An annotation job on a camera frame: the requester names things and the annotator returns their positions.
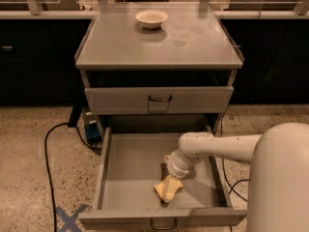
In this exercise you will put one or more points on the yellow sponge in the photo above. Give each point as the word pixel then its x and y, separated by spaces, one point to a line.
pixel 167 188

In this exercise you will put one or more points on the grey open middle drawer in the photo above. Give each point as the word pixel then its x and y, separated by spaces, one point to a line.
pixel 132 164

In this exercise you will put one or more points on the white ceramic bowl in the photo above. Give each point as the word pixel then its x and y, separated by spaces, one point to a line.
pixel 151 19

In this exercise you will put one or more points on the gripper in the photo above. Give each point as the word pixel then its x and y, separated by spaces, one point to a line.
pixel 176 170

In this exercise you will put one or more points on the blue power box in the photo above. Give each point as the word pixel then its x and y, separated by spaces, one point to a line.
pixel 91 129

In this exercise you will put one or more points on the dark background counter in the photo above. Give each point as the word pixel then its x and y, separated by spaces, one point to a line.
pixel 38 59

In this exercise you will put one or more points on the grey drawer cabinet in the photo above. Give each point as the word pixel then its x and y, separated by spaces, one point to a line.
pixel 190 49

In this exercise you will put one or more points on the blue tape cross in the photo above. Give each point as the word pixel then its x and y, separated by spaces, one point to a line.
pixel 69 222

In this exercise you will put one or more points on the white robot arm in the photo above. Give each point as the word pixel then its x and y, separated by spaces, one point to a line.
pixel 278 190

